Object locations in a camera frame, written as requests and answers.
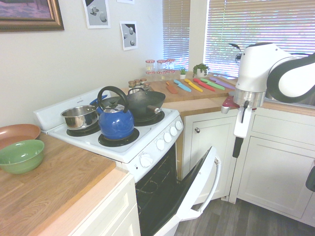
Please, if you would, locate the white oven door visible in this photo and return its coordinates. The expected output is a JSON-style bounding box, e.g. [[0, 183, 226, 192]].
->
[[152, 146, 222, 236]]

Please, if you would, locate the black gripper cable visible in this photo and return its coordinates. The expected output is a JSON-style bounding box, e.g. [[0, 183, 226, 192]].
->
[[240, 100, 249, 124]]

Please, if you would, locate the white cabinet with wood top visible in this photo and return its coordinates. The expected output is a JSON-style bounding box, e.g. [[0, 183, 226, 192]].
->
[[0, 131, 141, 236]]

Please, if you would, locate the steel sink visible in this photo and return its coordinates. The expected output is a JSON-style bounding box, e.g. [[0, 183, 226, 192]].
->
[[264, 94, 315, 107]]

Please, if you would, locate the green ceramic bowl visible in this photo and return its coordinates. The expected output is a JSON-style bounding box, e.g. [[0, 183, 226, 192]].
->
[[0, 139, 45, 175]]

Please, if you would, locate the black kitchen faucet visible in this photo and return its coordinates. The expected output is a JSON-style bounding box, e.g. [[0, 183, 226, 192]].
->
[[228, 42, 244, 62]]

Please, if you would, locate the red mount with grey camera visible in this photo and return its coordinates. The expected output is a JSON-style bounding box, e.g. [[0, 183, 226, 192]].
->
[[220, 96, 258, 115]]

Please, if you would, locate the large grey shapes paper print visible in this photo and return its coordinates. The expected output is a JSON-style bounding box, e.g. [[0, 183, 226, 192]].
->
[[82, 0, 111, 30]]

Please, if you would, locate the white oven door handle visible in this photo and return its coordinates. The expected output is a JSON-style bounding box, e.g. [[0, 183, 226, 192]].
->
[[189, 157, 222, 213]]

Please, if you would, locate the small grey shapes paper print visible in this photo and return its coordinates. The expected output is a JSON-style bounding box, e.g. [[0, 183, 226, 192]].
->
[[119, 21, 138, 51]]

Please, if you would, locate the blue kettle with black handle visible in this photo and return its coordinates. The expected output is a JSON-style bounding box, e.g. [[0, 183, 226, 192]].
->
[[97, 86, 135, 140]]

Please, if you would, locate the framed painting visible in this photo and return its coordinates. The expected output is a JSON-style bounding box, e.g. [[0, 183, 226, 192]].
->
[[0, 0, 65, 32]]

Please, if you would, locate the large white oven knob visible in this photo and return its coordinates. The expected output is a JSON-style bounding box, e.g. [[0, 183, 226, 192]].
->
[[139, 152, 154, 169]]

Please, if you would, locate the white electric stove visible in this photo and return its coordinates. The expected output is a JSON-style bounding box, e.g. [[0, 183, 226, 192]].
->
[[33, 87, 185, 236]]

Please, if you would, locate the orange knife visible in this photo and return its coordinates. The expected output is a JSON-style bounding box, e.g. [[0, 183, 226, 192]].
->
[[165, 81, 179, 95]]

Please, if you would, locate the purple knife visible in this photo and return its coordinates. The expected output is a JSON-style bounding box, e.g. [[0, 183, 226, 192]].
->
[[209, 76, 237, 90]]

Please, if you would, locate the black wok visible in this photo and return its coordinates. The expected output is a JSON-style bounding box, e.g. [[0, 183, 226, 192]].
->
[[124, 88, 166, 117]]

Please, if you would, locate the blue knife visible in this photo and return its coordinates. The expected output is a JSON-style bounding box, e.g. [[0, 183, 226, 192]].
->
[[173, 79, 192, 93]]

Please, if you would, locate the white cabinet under sink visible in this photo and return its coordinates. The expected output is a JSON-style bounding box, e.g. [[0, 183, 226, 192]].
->
[[228, 107, 315, 226]]

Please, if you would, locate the red knife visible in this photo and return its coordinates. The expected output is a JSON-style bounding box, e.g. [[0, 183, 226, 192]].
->
[[193, 78, 216, 92]]

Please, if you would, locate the black object at picture edge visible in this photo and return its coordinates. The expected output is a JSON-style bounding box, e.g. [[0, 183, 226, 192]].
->
[[305, 164, 315, 192]]

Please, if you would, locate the yellow knife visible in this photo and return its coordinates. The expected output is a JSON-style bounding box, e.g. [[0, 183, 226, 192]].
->
[[184, 78, 204, 93]]

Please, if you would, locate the wire oven rack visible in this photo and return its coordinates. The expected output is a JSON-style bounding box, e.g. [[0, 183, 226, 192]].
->
[[135, 157, 179, 212]]

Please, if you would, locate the stainless steel pot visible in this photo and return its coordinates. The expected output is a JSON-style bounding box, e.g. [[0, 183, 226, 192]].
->
[[61, 105, 98, 130]]

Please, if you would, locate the white cabinet door with knob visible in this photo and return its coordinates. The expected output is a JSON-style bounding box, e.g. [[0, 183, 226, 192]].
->
[[183, 114, 238, 205]]

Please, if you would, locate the green knife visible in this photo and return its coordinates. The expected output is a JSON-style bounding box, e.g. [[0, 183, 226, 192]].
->
[[200, 77, 226, 90]]

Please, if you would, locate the wide window blind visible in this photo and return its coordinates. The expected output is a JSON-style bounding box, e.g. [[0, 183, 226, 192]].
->
[[204, 0, 315, 77]]

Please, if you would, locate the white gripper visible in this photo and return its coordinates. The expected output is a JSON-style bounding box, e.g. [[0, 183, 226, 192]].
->
[[232, 107, 254, 159]]

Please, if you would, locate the bushy potted plant white pot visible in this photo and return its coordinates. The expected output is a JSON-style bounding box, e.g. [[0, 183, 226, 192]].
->
[[192, 62, 210, 78]]

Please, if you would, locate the narrow window blind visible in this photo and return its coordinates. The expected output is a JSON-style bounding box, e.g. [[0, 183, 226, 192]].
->
[[162, 0, 190, 72]]

